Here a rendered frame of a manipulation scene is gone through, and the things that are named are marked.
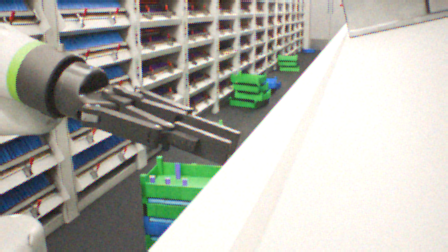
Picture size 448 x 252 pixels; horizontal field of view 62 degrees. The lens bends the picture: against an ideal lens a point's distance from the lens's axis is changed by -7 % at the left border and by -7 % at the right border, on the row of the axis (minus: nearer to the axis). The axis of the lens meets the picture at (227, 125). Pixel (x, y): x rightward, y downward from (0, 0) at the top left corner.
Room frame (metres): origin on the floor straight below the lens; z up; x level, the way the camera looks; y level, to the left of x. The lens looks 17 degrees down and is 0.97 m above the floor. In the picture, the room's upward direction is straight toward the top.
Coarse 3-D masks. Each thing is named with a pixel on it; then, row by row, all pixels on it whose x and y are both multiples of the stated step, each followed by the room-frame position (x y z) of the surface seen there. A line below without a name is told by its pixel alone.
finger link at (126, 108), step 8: (104, 96) 0.48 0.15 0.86; (112, 96) 0.48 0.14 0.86; (120, 104) 0.47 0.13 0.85; (128, 104) 0.47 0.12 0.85; (120, 112) 0.47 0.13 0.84; (128, 112) 0.46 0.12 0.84; (136, 112) 0.46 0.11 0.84; (144, 112) 0.46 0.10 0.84; (144, 120) 0.45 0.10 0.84; (152, 120) 0.45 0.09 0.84; (160, 120) 0.45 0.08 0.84; (168, 128) 0.44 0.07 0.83; (168, 144) 0.44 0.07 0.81
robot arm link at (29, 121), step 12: (0, 120) 0.60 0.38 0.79; (12, 120) 0.60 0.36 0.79; (24, 120) 0.59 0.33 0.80; (36, 120) 0.60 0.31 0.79; (48, 120) 0.62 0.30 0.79; (60, 120) 0.65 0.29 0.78; (0, 132) 0.61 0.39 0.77; (12, 132) 0.62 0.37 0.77; (24, 132) 0.62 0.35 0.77; (36, 132) 0.62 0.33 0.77
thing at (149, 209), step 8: (144, 200) 1.27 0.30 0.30; (144, 208) 1.27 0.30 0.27; (152, 208) 1.27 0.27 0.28; (160, 208) 1.26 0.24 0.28; (168, 208) 1.25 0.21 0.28; (176, 208) 1.25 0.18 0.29; (184, 208) 1.25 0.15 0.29; (152, 216) 1.27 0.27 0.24; (160, 216) 1.26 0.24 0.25; (168, 216) 1.26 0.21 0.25; (176, 216) 1.25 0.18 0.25
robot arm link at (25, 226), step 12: (12, 216) 0.67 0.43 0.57; (24, 216) 0.67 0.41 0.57; (0, 228) 0.61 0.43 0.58; (12, 228) 0.62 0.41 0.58; (24, 228) 0.63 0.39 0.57; (36, 228) 0.64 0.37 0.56; (0, 240) 0.57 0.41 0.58; (12, 240) 0.58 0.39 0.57; (24, 240) 0.60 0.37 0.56; (36, 240) 0.62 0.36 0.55
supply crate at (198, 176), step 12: (156, 168) 1.43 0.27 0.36; (168, 168) 1.46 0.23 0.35; (180, 168) 1.45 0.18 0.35; (192, 168) 1.44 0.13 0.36; (204, 168) 1.43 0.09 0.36; (216, 168) 1.43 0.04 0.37; (144, 180) 1.27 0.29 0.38; (156, 180) 1.40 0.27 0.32; (180, 180) 1.40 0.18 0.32; (192, 180) 1.41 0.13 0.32; (204, 180) 1.41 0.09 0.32; (144, 192) 1.27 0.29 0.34; (156, 192) 1.26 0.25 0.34; (168, 192) 1.25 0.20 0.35; (180, 192) 1.25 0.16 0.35; (192, 192) 1.24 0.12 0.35
